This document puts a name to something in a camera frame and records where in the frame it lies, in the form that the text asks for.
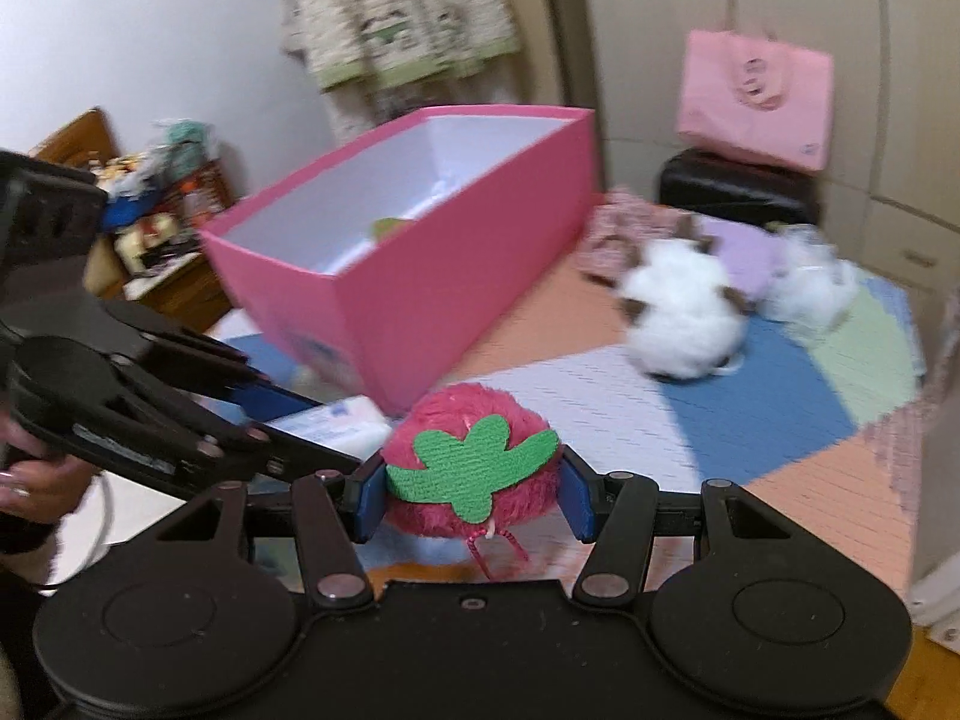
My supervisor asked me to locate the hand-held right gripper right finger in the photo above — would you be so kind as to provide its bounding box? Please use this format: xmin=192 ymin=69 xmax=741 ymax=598
xmin=559 ymin=446 xmax=811 ymax=608

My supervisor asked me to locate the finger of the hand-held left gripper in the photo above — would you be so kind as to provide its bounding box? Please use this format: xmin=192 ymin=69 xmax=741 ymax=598
xmin=97 ymin=300 xmax=320 ymax=421
xmin=75 ymin=420 xmax=362 ymax=500

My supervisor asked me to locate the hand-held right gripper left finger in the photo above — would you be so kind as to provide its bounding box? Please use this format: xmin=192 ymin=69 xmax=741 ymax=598
xmin=154 ymin=457 xmax=387 ymax=612

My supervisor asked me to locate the small white tissue pack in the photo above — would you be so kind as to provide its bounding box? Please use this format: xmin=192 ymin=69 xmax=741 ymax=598
xmin=266 ymin=396 xmax=392 ymax=458

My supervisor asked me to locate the pink plush strawberry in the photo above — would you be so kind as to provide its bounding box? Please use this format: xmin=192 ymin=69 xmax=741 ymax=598
xmin=379 ymin=382 xmax=565 ymax=582

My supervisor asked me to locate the pink cardboard box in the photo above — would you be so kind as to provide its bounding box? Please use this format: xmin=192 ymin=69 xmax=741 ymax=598
xmin=199 ymin=106 xmax=597 ymax=417

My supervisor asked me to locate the person's left hand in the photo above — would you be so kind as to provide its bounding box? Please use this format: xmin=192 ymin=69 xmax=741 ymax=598
xmin=0 ymin=420 xmax=98 ymax=548

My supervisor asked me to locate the colourful patchwork table mat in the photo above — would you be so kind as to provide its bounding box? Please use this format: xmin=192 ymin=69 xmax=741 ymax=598
xmin=202 ymin=240 xmax=923 ymax=593

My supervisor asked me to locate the pile of small household things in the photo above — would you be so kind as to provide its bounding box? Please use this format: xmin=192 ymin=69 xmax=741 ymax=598
xmin=97 ymin=118 xmax=226 ymax=275

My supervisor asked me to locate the wooden nightstand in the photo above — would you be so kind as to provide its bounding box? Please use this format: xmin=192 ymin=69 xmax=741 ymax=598
xmin=30 ymin=109 xmax=237 ymax=335

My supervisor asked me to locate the white plush sheep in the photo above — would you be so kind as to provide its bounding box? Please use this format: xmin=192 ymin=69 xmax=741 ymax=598
xmin=619 ymin=217 xmax=751 ymax=380

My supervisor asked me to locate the pink floral scrunchie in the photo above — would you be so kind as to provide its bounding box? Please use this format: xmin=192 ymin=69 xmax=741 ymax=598
xmin=577 ymin=191 xmax=683 ymax=278

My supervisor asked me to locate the white mesh bath puff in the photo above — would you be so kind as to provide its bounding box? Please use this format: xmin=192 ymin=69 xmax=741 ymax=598
xmin=757 ymin=223 xmax=860 ymax=346

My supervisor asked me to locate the black suitcase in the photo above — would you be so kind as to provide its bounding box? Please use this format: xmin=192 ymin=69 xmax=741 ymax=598
xmin=658 ymin=148 xmax=822 ymax=230

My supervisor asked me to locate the cream knitted robe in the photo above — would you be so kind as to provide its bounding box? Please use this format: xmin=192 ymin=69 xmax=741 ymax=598
xmin=281 ymin=0 xmax=522 ymax=140

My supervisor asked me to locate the pink paper bag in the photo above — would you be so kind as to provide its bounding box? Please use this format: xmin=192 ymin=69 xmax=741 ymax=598
xmin=675 ymin=0 xmax=835 ymax=173

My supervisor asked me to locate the light wood wardrobe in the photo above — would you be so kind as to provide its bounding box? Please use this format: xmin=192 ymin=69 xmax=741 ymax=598
xmin=540 ymin=0 xmax=960 ymax=301

